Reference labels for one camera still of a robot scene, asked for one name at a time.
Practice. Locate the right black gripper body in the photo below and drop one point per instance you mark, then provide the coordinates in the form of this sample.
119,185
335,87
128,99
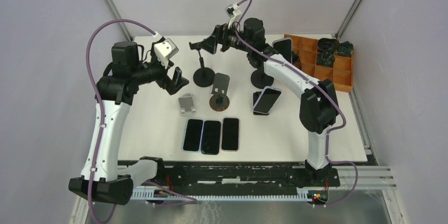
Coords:
231,38

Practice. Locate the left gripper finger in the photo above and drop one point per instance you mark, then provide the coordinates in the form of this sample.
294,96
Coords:
171,84
179,80

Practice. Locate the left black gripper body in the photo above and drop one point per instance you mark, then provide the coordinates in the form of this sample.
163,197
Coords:
157,72

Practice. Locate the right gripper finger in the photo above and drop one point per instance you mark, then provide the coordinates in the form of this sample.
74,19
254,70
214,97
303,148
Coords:
210,44
216,34

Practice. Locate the silver folding phone stand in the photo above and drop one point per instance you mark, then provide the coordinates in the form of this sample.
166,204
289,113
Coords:
187,106

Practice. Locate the black phone stand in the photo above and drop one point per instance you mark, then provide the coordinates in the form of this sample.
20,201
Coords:
260,79
204,76

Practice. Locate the black round-base stand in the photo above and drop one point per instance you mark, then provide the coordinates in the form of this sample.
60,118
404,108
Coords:
219,100

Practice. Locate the black smartphone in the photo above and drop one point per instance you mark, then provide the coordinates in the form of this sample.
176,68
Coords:
211,136

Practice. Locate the light blue smartphone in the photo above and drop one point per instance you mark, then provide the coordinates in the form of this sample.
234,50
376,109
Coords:
193,135

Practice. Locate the black folding stand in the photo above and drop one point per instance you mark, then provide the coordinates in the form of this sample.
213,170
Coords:
260,108

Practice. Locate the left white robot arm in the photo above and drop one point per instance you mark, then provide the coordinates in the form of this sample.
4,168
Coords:
100,179

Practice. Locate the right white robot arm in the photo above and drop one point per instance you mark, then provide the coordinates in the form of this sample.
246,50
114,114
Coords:
318,101

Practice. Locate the orange wooden divided tray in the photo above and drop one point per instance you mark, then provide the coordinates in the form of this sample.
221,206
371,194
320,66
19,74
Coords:
341,73

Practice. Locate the dark rolled band top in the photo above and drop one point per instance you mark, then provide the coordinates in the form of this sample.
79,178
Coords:
327,45

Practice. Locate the dark rolled band middle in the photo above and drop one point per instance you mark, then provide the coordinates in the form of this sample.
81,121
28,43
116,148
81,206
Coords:
325,59

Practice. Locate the dark rolled band right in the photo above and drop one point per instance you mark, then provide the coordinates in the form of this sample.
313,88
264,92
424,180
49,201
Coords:
345,49

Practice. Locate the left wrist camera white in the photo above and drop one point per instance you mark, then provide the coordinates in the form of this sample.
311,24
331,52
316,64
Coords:
164,49

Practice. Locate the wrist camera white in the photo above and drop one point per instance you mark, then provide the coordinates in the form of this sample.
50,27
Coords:
164,49
234,13

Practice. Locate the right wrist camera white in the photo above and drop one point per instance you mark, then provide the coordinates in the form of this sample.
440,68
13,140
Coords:
234,13

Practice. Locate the white slotted cable duct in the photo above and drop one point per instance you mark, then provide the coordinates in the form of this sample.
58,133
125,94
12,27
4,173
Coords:
151,193

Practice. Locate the aluminium frame rail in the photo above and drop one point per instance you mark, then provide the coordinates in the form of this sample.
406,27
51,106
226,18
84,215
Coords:
364,173

